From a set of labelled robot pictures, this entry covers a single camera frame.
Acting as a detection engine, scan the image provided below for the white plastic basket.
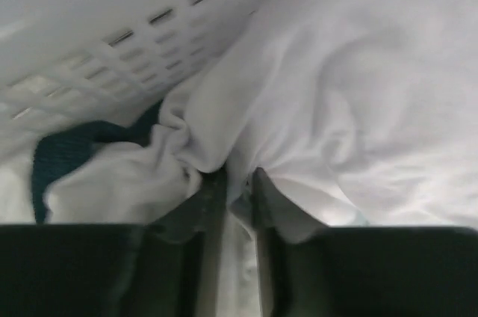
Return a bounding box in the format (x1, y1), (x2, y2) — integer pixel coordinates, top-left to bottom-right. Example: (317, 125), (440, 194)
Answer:
(1, 0), (264, 152)

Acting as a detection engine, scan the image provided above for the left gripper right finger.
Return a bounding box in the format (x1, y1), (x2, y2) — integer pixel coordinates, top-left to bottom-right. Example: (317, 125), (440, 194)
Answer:
(252, 169), (477, 316)

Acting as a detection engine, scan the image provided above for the white tank top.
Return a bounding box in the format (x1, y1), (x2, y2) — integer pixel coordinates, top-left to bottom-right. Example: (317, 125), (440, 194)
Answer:
(0, 0), (478, 317)

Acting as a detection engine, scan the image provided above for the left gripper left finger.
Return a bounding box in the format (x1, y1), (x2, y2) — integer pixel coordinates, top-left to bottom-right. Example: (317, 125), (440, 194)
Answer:
(1, 173), (227, 316)

